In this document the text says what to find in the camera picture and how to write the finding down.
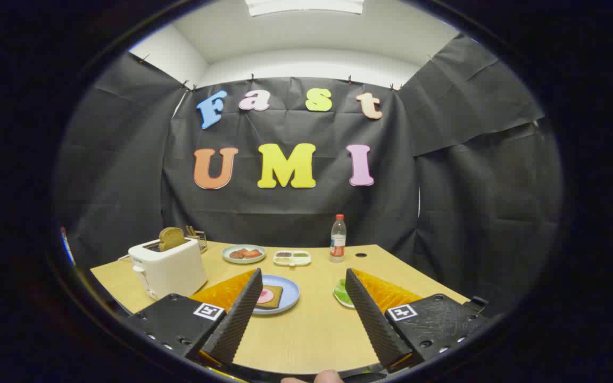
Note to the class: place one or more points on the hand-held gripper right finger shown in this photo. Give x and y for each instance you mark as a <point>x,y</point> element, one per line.
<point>373,319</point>

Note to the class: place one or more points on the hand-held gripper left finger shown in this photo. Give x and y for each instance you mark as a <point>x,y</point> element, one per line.
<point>240,319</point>

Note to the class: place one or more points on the green lettuce leaf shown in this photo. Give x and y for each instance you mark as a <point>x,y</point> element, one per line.
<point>341,291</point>

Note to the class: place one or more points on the round brown toast slice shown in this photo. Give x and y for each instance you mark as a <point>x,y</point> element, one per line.
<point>172,238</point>

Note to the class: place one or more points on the pink ham slice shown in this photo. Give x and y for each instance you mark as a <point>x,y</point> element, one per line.
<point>265,297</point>

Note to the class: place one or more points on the white square plate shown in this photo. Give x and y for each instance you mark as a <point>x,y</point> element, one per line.
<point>341,303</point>

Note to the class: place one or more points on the square brown toast slice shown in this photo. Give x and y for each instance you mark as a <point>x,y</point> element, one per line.
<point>276,298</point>

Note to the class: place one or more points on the blue round plate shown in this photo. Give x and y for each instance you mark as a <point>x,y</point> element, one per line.
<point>289,292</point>

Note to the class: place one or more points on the light green round plate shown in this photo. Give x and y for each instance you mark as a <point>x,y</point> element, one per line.
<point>242,260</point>

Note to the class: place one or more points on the brown meat slice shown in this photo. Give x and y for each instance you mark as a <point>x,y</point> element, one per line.
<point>236,254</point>

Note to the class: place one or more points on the red tomato slice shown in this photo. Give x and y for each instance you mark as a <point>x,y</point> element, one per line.
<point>252,254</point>

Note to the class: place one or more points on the white divided seed tray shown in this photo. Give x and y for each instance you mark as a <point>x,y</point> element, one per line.
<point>291,260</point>

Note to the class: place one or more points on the white toaster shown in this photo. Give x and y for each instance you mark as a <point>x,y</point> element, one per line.
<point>171,271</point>

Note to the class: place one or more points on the clear red-capped water bottle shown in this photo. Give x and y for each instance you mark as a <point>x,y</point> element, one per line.
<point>338,239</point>

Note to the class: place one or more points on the brown wooden chopsticks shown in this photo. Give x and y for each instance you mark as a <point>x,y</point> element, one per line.
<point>191,231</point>

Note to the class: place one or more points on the black backdrop cloth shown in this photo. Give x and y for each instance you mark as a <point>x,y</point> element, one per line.
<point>296,213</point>

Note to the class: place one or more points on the white ceiling light panel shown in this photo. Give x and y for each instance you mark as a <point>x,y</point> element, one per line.
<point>306,5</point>

